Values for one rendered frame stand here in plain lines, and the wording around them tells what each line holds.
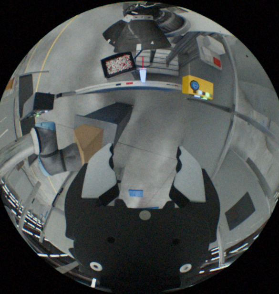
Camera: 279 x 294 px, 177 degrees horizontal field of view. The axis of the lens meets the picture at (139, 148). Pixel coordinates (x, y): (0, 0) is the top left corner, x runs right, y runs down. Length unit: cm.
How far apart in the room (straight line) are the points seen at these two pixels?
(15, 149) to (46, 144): 17
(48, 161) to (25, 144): 15
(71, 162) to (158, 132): 143
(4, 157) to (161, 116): 172
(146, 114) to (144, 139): 41
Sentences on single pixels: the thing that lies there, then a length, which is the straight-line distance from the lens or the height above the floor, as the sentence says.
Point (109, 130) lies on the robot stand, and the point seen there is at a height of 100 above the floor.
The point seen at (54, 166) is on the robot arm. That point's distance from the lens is 50.
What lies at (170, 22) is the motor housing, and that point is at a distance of 62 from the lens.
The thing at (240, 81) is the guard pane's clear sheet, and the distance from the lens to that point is 92.
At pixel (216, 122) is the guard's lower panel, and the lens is 106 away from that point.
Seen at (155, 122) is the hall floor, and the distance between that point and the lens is 161.
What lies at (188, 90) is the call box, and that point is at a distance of 52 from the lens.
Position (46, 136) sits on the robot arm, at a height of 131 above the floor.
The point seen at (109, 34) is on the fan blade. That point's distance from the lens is 76.
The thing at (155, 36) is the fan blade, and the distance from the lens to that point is 43.
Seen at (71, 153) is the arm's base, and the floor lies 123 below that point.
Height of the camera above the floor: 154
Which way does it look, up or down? 60 degrees down
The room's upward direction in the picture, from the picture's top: 176 degrees counter-clockwise
